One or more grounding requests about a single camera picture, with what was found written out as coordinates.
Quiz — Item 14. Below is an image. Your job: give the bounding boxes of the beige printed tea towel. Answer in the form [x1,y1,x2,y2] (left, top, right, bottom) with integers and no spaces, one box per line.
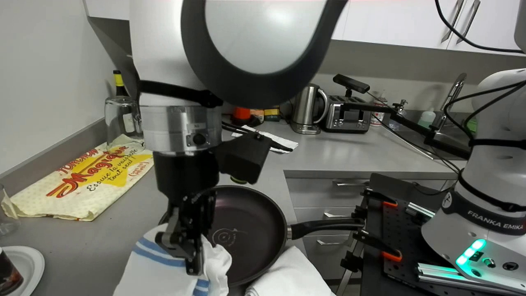
[2,134,157,224]

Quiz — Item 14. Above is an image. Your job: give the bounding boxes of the silver toaster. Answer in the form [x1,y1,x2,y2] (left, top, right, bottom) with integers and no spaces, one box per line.
[323,94,375,135]

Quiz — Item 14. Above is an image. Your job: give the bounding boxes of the small white cloth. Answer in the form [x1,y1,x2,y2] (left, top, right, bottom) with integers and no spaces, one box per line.
[239,124,301,157]

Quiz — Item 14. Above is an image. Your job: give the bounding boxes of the stainless steel kettle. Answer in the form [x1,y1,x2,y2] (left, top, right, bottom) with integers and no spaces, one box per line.
[290,83,331,135]

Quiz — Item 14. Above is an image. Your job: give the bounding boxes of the chrome kitchen faucet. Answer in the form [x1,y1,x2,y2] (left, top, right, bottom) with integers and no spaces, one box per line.
[436,73,469,132]

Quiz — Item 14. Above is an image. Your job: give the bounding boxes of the black clamp with orange handle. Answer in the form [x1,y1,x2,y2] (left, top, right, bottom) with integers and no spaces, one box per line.
[361,186,402,214]
[352,229,407,265]

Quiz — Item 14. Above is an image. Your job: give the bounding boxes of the pale green soap bottle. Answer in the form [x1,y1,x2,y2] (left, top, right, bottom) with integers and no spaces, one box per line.
[418,107,440,131]

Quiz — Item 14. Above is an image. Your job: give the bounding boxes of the dark item on plate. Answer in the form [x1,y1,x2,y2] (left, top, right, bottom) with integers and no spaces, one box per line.
[0,251,25,296]

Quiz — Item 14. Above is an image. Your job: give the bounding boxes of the white upper cabinets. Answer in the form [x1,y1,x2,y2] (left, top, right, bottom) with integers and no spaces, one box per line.
[83,0,526,58]

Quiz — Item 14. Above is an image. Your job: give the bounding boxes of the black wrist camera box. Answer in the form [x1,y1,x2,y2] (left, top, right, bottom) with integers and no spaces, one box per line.
[216,134,274,186]

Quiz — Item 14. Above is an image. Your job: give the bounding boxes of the white plate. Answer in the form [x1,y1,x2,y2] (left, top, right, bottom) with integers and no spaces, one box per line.
[0,246,48,296]

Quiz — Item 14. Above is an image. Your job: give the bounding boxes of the white towel with blue stripes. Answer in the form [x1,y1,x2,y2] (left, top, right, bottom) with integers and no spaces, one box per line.
[112,223,338,296]

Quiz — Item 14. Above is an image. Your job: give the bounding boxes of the dark non-stick frying pan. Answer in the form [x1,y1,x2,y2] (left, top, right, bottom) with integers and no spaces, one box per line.
[203,185,367,288]

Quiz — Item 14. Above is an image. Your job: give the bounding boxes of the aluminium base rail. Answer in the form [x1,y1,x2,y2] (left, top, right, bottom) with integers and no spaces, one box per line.
[417,260,526,295]

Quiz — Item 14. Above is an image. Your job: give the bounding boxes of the silver cabinet handle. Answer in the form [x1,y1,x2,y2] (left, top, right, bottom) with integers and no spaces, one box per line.
[440,0,467,47]
[454,0,484,47]

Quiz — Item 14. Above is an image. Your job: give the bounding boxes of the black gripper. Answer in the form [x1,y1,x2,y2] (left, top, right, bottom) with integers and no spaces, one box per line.
[152,150,221,277]

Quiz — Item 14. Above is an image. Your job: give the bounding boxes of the black mounting board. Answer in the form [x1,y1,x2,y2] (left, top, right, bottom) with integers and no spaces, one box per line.
[359,172,458,296]

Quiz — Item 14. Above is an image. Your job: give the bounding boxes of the wine bottle with yellow cap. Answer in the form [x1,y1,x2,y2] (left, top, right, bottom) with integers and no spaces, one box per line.
[111,70,134,103]

